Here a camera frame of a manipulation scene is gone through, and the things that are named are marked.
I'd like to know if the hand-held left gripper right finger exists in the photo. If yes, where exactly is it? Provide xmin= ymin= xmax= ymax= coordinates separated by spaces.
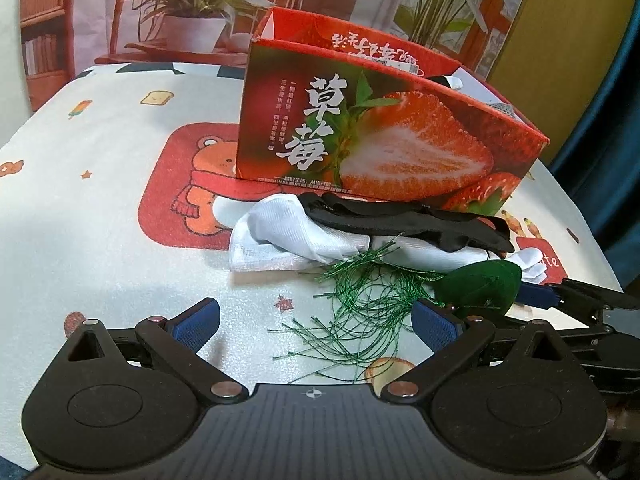
xmin=382 ymin=297 xmax=571 ymax=403

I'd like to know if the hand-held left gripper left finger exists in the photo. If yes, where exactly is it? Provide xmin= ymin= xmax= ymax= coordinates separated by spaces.
xmin=65 ymin=297 xmax=248 ymax=403

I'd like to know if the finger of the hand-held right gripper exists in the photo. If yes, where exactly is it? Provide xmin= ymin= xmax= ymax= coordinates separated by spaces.
xmin=517 ymin=277 xmax=640 ymax=312
xmin=495 ymin=310 xmax=618 ymax=348

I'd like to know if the green tasselled leaf ornament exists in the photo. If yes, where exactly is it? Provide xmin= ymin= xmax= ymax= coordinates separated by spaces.
xmin=267 ymin=232 xmax=522 ymax=381

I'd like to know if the red strawberry print cardboard box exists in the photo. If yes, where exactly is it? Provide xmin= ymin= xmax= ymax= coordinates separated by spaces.
xmin=235 ymin=7 xmax=551 ymax=216

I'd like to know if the cartoon bear printed tablecloth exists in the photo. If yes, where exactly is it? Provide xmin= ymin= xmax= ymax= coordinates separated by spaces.
xmin=0 ymin=60 xmax=626 ymax=461

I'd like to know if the black cloth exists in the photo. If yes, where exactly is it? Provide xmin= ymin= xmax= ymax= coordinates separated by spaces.
xmin=300 ymin=191 xmax=516 ymax=253

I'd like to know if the white cloth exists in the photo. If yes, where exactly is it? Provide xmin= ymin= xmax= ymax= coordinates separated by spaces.
xmin=229 ymin=195 xmax=401 ymax=273

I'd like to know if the dark blue curtain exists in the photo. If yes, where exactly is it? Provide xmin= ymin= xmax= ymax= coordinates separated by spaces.
xmin=547 ymin=0 xmax=640 ymax=291

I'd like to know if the yellow wooden panel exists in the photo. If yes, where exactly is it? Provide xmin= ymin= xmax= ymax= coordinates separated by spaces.
xmin=487 ymin=0 xmax=621 ymax=106

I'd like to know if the plant and chair wall poster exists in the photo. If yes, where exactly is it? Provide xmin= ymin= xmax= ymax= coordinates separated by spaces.
xmin=20 ymin=0 xmax=538 ymax=111

